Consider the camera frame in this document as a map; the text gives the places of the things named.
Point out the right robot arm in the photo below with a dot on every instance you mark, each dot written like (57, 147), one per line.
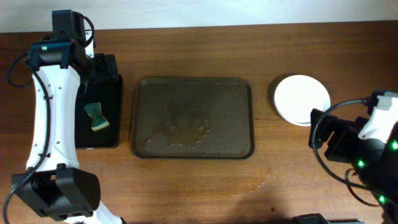
(378, 177)

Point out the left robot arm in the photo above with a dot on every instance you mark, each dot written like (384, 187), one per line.
(53, 185)

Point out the white plate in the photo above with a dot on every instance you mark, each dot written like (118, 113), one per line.
(297, 123)
(296, 96)

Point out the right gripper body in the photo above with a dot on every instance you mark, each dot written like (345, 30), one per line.
(351, 149)

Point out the green yellow sponge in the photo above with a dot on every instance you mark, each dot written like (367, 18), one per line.
(98, 120)

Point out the black plastic tray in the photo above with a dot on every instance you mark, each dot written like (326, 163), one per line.
(106, 87)

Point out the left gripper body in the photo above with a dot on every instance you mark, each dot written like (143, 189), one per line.
(89, 72)

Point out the brown translucent tray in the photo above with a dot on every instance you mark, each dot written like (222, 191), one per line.
(192, 118)

